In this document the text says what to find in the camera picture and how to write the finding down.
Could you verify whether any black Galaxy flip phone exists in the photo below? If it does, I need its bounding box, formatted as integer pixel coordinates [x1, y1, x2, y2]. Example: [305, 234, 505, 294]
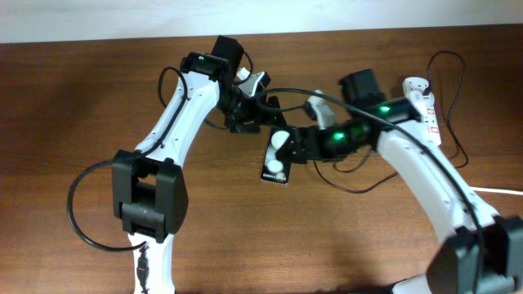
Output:
[260, 126, 296, 185]

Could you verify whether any black charger cable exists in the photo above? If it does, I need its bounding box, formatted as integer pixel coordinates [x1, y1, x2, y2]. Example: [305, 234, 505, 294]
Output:
[312, 51, 470, 194]

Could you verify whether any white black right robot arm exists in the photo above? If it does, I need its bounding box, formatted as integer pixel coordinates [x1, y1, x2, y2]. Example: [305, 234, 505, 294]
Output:
[277, 69, 522, 293]

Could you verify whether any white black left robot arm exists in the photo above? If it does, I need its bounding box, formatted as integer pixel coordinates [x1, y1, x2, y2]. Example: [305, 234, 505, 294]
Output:
[111, 36, 285, 293]

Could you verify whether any white power strip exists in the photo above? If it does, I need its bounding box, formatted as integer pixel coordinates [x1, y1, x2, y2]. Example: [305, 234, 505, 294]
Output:
[402, 77, 441, 145]

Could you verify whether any white power strip cord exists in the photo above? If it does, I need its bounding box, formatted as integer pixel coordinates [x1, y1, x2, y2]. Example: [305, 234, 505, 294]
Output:
[469, 186, 523, 197]

